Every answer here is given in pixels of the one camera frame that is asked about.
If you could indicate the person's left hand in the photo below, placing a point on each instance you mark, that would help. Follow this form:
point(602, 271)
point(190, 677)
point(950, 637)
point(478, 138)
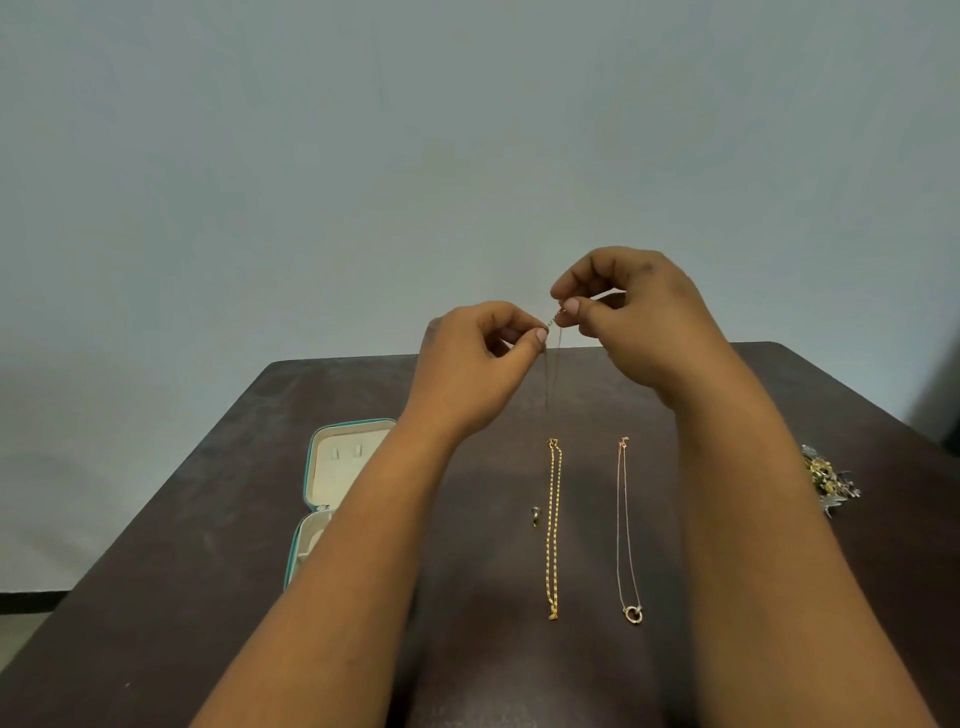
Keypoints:
point(457, 375)

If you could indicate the person's right hand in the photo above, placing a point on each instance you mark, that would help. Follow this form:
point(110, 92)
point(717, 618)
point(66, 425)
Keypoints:
point(660, 330)

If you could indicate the person's left thumb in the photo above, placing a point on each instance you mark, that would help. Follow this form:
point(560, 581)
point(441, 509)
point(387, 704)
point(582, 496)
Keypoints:
point(525, 351)

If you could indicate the person's right middle finger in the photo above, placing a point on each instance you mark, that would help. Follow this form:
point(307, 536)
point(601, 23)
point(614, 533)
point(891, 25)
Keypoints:
point(613, 300)

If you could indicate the person's right thumb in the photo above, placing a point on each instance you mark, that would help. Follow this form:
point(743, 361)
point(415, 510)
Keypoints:
point(589, 315)

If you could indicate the person's left forearm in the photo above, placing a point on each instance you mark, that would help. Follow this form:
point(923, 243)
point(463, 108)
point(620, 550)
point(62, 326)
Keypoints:
point(352, 570)

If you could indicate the person's right forearm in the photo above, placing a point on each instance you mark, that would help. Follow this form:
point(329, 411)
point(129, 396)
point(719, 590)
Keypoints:
point(765, 562)

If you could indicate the teal jewelry box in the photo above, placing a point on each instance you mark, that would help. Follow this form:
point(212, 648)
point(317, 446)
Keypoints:
point(341, 465)

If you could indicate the gold and silver flower brooch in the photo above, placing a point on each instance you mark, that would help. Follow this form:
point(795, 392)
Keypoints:
point(823, 476)

